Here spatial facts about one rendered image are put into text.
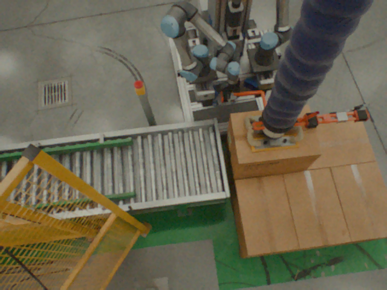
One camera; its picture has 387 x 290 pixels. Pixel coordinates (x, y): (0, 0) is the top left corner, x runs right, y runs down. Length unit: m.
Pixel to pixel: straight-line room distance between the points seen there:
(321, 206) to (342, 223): 0.19
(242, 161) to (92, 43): 2.62
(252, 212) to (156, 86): 1.85
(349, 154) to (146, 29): 2.72
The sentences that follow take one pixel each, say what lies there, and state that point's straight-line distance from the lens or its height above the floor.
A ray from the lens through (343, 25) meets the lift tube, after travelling 1.34.
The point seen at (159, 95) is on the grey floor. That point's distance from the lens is 3.60.
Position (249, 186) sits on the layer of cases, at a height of 0.54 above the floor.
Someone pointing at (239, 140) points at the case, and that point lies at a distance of 2.30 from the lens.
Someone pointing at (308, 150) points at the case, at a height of 0.94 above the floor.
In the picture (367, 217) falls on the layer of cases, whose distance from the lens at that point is 2.84.
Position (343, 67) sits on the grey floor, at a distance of 4.07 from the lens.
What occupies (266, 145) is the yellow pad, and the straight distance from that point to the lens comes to 2.29.
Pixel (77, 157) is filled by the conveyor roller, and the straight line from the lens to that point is 2.88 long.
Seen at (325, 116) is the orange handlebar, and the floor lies 1.09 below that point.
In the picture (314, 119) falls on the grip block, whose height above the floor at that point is 1.09.
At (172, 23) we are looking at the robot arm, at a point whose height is 1.66.
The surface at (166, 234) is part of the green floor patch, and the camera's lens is 3.10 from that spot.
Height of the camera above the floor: 3.06
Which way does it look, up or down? 68 degrees down
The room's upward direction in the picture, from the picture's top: 4 degrees counter-clockwise
